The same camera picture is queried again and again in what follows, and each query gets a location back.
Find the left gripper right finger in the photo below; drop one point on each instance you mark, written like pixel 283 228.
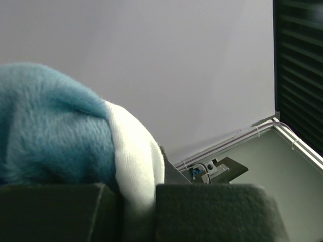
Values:
pixel 215 212

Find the overhead camera mount bracket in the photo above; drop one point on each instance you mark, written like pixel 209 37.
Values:
pixel 223 171

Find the white pillowcase blue trim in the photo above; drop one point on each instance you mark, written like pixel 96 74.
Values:
pixel 54 129

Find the black slatted panel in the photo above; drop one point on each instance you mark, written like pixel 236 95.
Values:
pixel 298 68

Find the aluminium frame rail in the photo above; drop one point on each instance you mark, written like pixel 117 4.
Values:
pixel 255 132

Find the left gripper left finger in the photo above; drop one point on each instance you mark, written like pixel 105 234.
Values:
pixel 55 213

